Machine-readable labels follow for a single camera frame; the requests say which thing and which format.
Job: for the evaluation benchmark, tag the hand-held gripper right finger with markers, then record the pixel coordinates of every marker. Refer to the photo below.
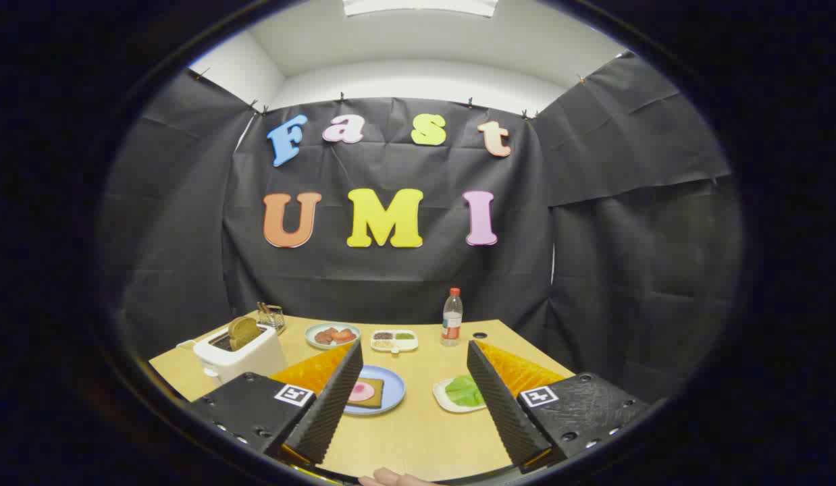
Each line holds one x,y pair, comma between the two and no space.
502,412

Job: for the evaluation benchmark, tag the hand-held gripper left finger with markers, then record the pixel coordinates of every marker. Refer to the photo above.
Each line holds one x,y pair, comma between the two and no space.
333,405

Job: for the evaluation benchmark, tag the green lettuce leaf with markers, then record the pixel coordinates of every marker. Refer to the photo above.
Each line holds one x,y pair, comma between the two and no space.
465,391

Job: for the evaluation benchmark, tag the round toasted bread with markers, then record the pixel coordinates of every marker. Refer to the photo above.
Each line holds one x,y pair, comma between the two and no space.
244,332

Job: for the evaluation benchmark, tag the pink ham slice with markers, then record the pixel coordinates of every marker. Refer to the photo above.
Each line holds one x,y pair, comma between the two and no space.
361,391

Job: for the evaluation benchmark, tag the square brown bread slice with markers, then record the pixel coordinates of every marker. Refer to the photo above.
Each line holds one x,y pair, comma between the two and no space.
376,403

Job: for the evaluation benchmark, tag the white square plate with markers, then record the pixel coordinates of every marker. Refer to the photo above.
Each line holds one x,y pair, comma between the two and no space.
443,402

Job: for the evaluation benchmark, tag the blue plate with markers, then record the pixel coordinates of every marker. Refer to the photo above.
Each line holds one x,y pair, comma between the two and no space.
394,393

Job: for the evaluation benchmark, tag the brown meat patty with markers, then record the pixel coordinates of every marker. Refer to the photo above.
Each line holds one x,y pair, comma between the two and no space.
323,337
338,341

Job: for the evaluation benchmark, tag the red tomato slice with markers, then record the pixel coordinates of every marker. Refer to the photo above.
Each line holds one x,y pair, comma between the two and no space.
344,334

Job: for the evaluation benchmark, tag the pale green plate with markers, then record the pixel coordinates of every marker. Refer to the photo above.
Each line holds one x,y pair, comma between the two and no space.
311,332

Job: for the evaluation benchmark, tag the white divided seasoning tray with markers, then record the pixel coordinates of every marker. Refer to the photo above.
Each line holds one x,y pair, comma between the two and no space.
408,344

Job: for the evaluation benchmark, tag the white toaster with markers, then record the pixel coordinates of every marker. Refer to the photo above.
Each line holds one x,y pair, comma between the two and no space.
249,359

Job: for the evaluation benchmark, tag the clear bottle with red cap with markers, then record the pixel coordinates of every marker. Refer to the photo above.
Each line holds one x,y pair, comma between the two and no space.
452,320

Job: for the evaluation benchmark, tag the black backdrop cloth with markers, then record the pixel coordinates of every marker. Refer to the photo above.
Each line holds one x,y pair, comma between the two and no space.
391,283

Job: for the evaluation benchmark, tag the ceiling light panel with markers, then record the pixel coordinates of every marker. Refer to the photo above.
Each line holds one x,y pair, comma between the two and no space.
418,5

